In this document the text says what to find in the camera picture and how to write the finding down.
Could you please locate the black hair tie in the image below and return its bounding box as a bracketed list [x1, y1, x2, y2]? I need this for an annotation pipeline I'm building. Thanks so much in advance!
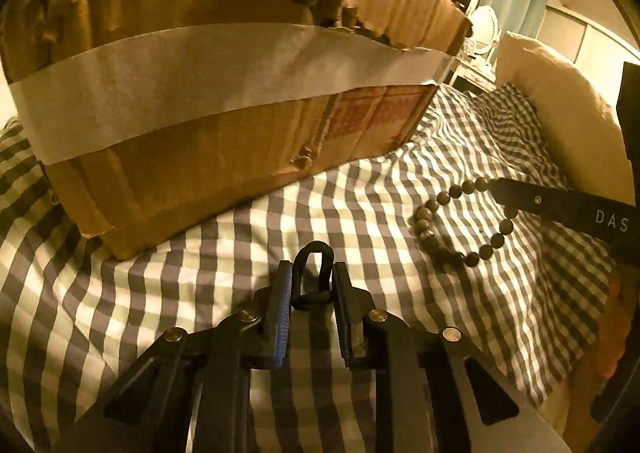
[290, 239, 336, 311]

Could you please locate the person's right hand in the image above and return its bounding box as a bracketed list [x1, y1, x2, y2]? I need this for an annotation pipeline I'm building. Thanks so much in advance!
[563, 265, 639, 452]

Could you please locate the cream pillow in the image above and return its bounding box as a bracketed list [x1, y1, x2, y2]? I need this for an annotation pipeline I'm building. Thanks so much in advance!
[496, 32, 636, 206]

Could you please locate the gingham checked bed cover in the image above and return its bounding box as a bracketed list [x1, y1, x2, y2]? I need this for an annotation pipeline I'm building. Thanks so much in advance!
[1, 85, 612, 452]

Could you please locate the white round mirror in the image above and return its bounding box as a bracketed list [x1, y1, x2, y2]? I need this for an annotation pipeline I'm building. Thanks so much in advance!
[469, 6, 500, 56]

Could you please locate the torn brown cardboard box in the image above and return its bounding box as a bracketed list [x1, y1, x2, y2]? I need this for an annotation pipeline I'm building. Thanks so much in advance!
[1, 0, 471, 259]

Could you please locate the brown bead bracelet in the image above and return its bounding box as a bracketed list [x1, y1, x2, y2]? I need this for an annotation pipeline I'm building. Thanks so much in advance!
[412, 176, 522, 269]

